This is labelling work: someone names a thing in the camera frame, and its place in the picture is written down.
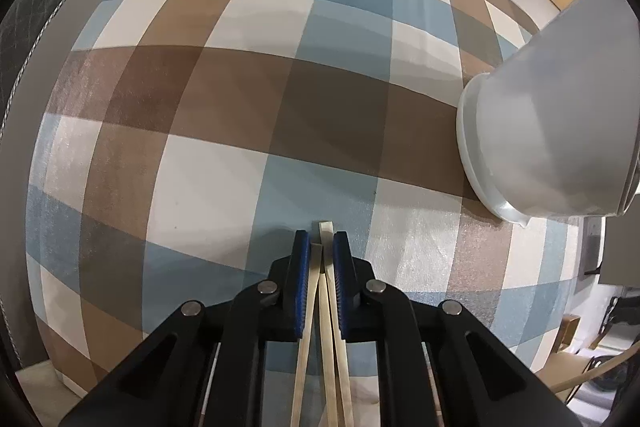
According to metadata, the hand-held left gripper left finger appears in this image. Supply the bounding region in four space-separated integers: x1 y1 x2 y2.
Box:
59 229 313 427

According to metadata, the white utensil holder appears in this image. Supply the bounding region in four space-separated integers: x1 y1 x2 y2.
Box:
456 0 640 224

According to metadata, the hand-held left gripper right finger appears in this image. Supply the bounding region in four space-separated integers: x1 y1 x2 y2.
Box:
332 231 583 427

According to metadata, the white woven cloth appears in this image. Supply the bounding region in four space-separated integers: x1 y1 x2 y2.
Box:
14 359 101 427

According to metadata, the grey panel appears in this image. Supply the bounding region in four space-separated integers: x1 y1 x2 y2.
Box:
597 194 640 285

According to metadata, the checked blue brown rug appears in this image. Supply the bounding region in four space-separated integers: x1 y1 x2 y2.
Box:
25 0 586 395

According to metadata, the pale wooden chopstick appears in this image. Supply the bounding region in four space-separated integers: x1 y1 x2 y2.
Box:
290 243 324 427
312 221 342 427
319 221 356 427

